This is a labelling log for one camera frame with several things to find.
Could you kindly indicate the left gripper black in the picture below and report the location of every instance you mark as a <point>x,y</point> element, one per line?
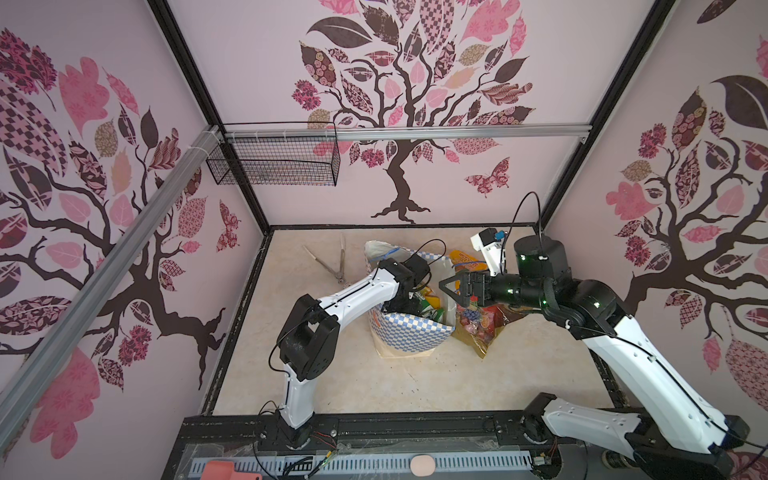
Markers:
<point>413,307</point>

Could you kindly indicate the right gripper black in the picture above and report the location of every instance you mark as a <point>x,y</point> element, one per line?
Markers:
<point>477,279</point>

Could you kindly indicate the gold candy bag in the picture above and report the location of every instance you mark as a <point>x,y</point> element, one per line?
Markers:
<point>479,327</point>

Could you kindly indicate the blue checkered paper bag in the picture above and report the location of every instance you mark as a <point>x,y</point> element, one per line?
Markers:
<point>406,334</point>

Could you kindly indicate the yellow orange snack bag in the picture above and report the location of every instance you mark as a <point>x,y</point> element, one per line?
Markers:
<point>464,261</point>

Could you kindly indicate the green snack bag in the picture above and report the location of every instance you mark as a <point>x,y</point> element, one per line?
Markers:
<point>430,306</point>

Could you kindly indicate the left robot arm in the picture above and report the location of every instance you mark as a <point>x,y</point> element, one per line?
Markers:
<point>308,339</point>

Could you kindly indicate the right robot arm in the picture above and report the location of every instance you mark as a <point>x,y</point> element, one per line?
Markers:
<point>675,434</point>

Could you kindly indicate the aluminium rail back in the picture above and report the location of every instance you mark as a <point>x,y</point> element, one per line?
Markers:
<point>408,132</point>

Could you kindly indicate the aluminium rail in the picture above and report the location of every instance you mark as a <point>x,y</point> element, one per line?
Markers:
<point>36,374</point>
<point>408,132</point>

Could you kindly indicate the grey cable duct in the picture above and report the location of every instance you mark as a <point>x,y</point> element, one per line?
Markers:
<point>462,465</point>

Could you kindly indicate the black wire basket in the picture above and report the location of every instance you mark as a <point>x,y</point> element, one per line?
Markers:
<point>287,153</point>

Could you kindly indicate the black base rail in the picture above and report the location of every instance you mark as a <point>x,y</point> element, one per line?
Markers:
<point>422,433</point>

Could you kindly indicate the aluminium rail left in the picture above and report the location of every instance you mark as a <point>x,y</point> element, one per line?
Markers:
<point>36,374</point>

